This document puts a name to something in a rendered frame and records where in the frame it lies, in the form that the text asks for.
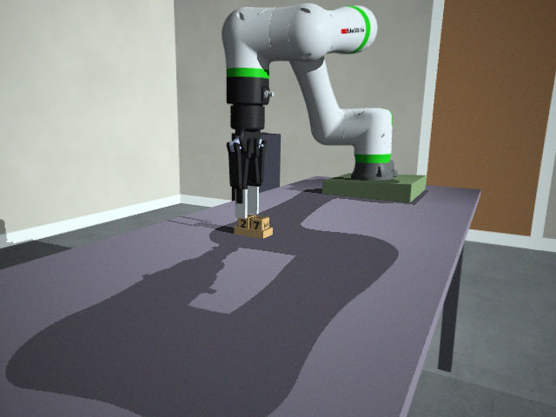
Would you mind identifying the tan number cube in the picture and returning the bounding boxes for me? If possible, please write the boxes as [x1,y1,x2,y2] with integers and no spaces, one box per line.
[251,215,269,231]
[238,214,256,229]

